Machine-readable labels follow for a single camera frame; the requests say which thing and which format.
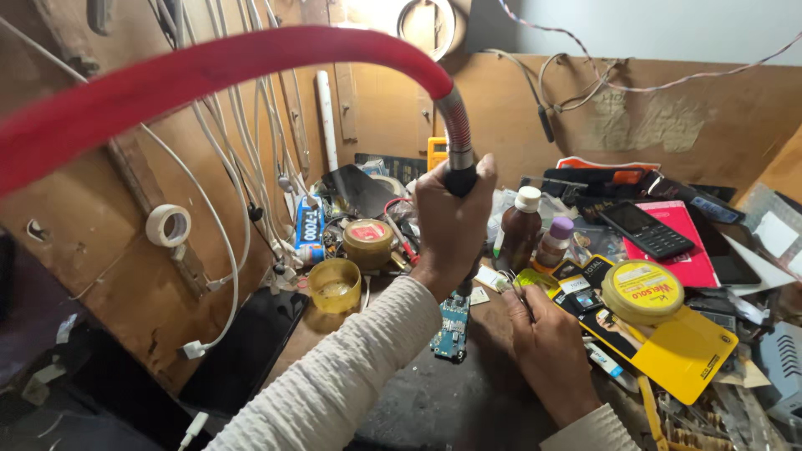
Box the person's left hand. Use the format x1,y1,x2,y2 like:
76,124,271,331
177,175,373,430
409,153,498,303

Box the heap of phone parts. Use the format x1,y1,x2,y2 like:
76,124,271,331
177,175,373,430
520,155,746,225

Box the small bottle purple cap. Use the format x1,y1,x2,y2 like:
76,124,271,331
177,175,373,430
534,217,575,271

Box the amber plastic cup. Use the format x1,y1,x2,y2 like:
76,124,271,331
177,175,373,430
307,258,363,314

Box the yellow black packaging card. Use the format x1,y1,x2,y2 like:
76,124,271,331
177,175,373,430
549,254,740,405

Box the blue glue tube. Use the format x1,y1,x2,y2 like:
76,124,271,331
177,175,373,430
294,195,325,264

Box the black keypad phone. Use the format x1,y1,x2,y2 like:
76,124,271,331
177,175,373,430
598,200,695,261

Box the grey cable black plug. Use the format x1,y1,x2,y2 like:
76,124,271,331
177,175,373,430
482,49,627,144

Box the person's right hand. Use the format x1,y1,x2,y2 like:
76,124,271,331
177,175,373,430
503,288,604,431

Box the pink flat box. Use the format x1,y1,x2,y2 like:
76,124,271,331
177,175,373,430
623,200,721,289

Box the round tin red label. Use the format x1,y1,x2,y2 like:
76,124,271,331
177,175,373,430
342,218,395,271

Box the red handled tool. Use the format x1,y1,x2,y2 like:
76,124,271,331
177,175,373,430
383,198,421,265

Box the twisted thin wire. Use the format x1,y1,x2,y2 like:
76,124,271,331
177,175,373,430
498,0,802,95

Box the yellow round paste tin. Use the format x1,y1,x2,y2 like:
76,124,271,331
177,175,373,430
601,259,685,325

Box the white vented power unit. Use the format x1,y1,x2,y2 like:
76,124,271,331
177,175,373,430
752,321,802,427

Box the bunch of white cables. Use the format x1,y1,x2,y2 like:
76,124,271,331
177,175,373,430
0,0,322,361

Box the metal tweezers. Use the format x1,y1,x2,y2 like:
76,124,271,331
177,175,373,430
504,271,537,323

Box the white plastic pipe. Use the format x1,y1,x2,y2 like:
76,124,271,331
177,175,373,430
315,70,340,172

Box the black tablet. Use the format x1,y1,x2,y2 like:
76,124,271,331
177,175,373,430
686,203,763,288

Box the white cable plug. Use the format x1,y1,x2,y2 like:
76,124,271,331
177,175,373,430
177,411,210,451

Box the white tape roll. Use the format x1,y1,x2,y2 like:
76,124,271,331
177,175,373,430
145,204,192,248

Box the yellow multimeter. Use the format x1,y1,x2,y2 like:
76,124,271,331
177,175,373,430
427,137,449,172

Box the brown bottle white cap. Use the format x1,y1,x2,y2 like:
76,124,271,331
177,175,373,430
495,186,543,274

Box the red hose hot air wand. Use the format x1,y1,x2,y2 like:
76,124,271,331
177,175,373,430
0,25,485,300

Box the black glass screen panel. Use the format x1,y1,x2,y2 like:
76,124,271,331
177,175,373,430
321,164,398,219

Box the blue circuit board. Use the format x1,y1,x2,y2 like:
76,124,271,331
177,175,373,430
430,296,471,364

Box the round lamp ring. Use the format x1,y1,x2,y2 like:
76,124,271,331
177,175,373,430
396,0,458,62

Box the yellow handled tool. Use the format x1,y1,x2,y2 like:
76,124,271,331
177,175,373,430
637,375,670,451

